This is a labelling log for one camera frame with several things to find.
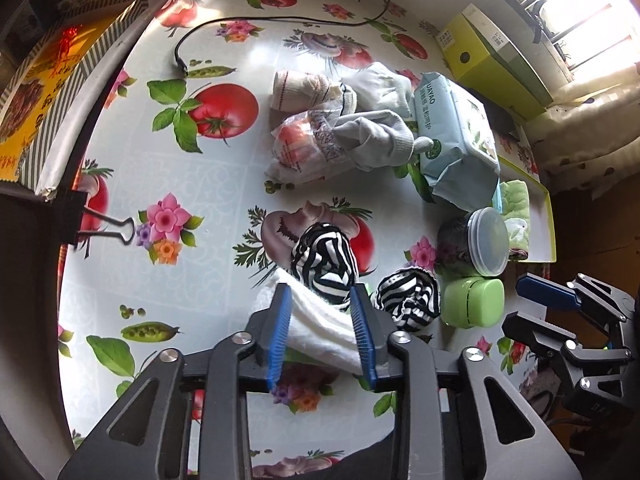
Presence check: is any yellow-green box lid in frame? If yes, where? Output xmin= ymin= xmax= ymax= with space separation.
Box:
xmin=439 ymin=3 xmax=556 ymax=121

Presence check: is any wet wipes pack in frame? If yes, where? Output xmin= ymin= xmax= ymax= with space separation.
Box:
xmin=412 ymin=71 xmax=501 ymax=211

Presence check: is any spotted curtain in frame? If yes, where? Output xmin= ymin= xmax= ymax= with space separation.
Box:
xmin=522 ymin=65 xmax=640 ymax=191

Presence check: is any window grille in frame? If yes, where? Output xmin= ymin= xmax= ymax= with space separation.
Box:
xmin=460 ymin=0 xmax=640 ymax=81

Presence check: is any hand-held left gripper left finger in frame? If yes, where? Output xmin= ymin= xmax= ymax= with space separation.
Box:
xmin=57 ymin=282 xmax=294 ymax=480

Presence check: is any black cable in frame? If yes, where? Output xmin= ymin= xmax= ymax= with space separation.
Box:
xmin=173 ymin=0 xmax=392 ymax=77

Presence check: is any rolled beige sock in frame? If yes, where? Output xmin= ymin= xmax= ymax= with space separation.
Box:
xmin=272 ymin=69 xmax=358 ymax=116

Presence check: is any yellow-green box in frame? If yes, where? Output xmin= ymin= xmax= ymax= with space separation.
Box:
xmin=492 ymin=125 xmax=557 ymax=264

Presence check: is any yellow printed board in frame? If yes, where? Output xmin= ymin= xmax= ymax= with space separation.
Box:
xmin=0 ymin=0 xmax=151 ymax=201

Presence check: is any green round container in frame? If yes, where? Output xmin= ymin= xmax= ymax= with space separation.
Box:
xmin=440 ymin=277 xmax=506 ymax=330

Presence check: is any white towel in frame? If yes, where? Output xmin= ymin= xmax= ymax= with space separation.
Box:
xmin=252 ymin=267 xmax=363 ymax=376

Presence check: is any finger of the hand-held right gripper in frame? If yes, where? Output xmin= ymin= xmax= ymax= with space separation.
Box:
xmin=516 ymin=272 xmax=628 ymax=323
xmin=501 ymin=310 xmax=633 ymax=376

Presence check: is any floral tablecloth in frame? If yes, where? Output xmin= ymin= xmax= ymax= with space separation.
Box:
xmin=57 ymin=0 xmax=556 ymax=480

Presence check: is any black white striped sock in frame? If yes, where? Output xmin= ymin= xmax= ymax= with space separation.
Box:
xmin=290 ymin=222 xmax=358 ymax=306
xmin=372 ymin=269 xmax=442 ymax=333

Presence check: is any black binder clip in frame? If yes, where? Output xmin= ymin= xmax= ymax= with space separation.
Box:
xmin=52 ymin=187 xmax=136 ymax=251

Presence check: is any green patterned towel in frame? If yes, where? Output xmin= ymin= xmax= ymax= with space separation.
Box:
xmin=500 ymin=180 xmax=532 ymax=261

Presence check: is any clear plastic jar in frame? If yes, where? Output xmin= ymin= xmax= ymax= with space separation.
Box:
xmin=437 ymin=207 xmax=511 ymax=278

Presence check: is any plastic bag with red item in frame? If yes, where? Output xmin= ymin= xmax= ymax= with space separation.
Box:
xmin=264 ymin=105 xmax=361 ymax=181

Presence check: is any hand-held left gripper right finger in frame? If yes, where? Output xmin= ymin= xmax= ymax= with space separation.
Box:
xmin=349 ymin=284 xmax=583 ymax=480

